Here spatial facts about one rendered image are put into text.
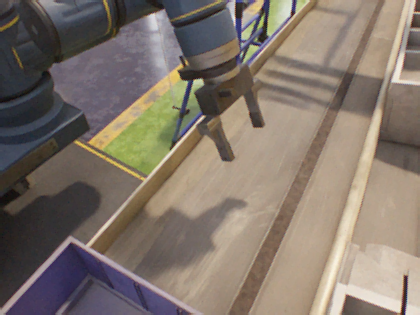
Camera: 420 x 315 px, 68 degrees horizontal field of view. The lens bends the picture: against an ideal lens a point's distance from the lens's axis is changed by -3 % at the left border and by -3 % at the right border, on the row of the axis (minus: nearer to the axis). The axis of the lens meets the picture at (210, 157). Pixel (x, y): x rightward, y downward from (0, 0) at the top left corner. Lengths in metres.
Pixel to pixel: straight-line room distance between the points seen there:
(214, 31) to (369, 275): 0.46
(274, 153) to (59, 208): 0.91
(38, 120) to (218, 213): 0.61
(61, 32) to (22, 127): 0.52
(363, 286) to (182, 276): 0.36
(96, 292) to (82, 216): 0.68
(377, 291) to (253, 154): 0.53
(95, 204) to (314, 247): 0.92
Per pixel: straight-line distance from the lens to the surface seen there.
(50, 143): 1.09
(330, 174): 0.92
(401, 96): 0.99
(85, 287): 0.74
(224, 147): 0.63
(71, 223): 1.38
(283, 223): 0.80
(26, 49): 1.00
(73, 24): 0.61
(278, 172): 0.89
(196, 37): 0.58
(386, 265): 0.58
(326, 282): 0.71
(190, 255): 0.74
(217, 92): 0.59
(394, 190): 0.95
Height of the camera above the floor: 1.40
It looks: 45 degrees down
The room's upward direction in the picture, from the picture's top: 2 degrees counter-clockwise
